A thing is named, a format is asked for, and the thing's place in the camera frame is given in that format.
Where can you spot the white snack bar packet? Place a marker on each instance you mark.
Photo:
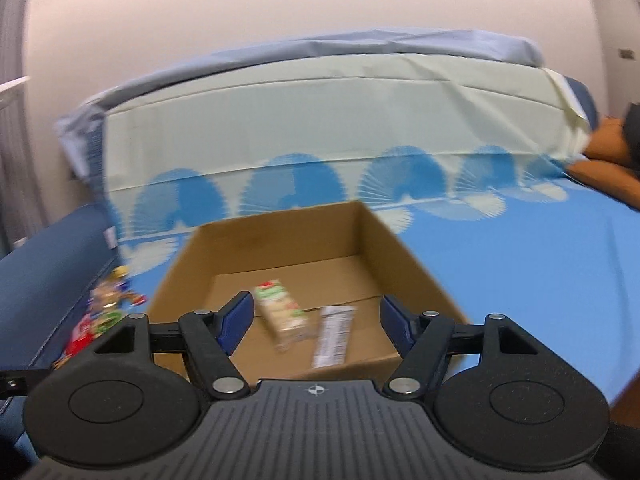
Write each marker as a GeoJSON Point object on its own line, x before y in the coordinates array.
{"type": "Point", "coordinates": [332, 336]}

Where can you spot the grey curtain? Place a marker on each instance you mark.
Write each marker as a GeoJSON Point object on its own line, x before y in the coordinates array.
{"type": "Point", "coordinates": [20, 170]}

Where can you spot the blue fabric sofa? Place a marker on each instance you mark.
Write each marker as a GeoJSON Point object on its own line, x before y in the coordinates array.
{"type": "Point", "coordinates": [50, 270]}

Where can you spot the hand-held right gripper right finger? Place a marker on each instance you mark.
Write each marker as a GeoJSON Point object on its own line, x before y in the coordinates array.
{"type": "Point", "coordinates": [395, 322]}

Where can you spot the brown cardboard box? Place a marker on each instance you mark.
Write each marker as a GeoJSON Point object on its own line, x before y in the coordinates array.
{"type": "Point", "coordinates": [300, 240]}

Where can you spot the red packet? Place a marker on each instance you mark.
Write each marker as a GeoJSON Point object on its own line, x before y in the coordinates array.
{"type": "Point", "coordinates": [84, 336]}

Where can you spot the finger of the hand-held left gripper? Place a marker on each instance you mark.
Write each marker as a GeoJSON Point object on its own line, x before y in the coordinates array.
{"type": "Point", "coordinates": [25, 382]}

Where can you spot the green snack box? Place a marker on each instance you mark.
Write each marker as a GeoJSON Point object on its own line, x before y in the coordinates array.
{"type": "Point", "coordinates": [280, 316]}

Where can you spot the wall socket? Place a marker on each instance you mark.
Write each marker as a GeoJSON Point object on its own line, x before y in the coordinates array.
{"type": "Point", "coordinates": [627, 54]}

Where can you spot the blue fan-print bed sheet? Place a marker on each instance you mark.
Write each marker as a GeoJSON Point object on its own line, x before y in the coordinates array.
{"type": "Point", "coordinates": [500, 270]}

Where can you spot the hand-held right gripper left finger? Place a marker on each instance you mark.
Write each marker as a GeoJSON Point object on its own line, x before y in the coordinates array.
{"type": "Point", "coordinates": [239, 321]}

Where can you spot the orange cushion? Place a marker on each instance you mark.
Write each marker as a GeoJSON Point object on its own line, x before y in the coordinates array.
{"type": "Point", "coordinates": [607, 142]}
{"type": "Point", "coordinates": [607, 182]}

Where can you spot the dark cloth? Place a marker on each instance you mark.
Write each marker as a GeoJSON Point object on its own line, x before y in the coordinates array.
{"type": "Point", "coordinates": [632, 135]}

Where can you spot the white window frame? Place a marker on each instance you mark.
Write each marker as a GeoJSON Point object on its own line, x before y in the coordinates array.
{"type": "Point", "coordinates": [14, 87]}

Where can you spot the light blue duvet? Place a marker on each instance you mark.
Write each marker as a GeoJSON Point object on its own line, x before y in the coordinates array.
{"type": "Point", "coordinates": [300, 45]}

